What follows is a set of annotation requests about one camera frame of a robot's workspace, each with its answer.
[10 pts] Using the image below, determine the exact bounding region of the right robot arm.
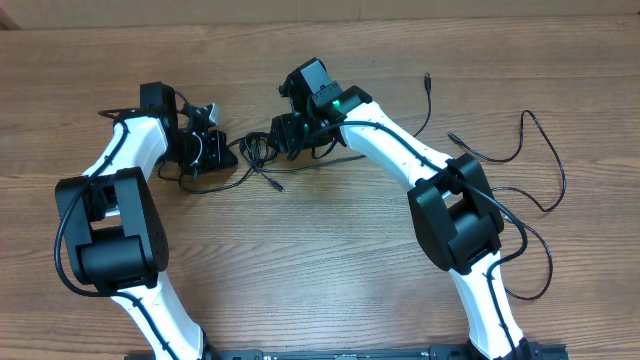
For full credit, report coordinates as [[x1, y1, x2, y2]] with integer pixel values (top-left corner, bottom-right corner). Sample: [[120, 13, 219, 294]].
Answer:
[[272, 58, 527, 359]]

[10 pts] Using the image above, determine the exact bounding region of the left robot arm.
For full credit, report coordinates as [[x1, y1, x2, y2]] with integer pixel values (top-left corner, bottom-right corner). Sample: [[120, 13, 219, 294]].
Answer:
[[54, 82, 237, 359]]

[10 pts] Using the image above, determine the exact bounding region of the black glossy USB cable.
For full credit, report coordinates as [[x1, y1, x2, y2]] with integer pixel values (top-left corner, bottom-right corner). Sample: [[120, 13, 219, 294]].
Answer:
[[177, 72, 434, 196]]

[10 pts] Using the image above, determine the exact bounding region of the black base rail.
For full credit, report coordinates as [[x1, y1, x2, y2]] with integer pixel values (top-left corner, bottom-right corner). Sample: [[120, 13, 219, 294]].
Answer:
[[124, 343, 570, 360]]

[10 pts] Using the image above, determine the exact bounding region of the black braided USB-C cable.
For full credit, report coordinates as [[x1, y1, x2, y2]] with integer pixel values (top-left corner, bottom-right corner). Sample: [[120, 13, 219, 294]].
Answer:
[[446, 109, 568, 302]]

